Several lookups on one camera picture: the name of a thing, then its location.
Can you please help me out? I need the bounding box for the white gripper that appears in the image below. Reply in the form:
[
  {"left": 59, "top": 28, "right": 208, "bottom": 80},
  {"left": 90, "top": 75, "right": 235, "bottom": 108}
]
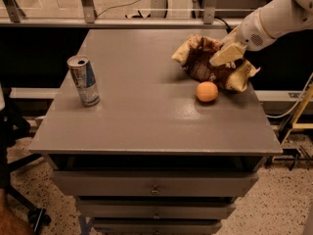
[{"left": 209, "top": 8, "right": 278, "bottom": 67}]

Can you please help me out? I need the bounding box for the brown chip bag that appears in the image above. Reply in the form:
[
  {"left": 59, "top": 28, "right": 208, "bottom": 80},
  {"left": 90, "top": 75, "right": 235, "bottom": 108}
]
[{"left": 172, "top": 34, "right": 259, "bottom": 92}]

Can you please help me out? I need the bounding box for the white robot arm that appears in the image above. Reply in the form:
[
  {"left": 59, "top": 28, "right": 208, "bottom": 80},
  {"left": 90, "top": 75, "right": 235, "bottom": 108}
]
[{"left": 209, "top": 0, "right": 313, "bottom": 67}]

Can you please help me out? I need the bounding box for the redbull can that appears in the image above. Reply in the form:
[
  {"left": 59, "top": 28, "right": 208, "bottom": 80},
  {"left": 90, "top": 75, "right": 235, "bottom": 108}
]
[{"left": 67, "top": 55, "right": 100, "bottom": 107}]

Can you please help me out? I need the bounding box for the orange fruit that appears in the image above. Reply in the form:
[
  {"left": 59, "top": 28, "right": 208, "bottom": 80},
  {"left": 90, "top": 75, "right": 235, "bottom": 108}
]
[{"left": 196, "top": 81, "right": 218, "bottom": 103}]

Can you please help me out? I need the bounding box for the grey drawer cabinet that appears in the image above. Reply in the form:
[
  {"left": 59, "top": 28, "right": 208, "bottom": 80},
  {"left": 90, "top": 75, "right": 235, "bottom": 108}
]
[{"left": 30, "top": 29, "right": 281, "bottom": 235}]

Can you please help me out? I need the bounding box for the black office chair base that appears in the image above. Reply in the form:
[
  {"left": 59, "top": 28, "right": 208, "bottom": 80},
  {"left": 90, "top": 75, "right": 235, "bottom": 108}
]
[{"left": 0, "top": 88, "right": 51, "bottom": 235}]

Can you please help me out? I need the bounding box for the floor cable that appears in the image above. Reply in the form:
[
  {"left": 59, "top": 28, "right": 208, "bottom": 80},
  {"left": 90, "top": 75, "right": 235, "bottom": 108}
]
[{"left": 96, "top": 0, "right": 177, "bottom": 19}]

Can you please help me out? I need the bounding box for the yellow stand frame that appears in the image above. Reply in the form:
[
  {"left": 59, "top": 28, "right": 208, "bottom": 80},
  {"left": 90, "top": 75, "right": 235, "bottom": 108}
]
[{"left": 265, "top": 81, "right": 313, "bottom": 171}]

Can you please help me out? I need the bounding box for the metal railing frame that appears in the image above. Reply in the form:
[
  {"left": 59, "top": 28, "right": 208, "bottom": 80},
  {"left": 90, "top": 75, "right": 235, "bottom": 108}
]
[{"left": 0, "top": 0, "right": 262, "bottom": 30}]

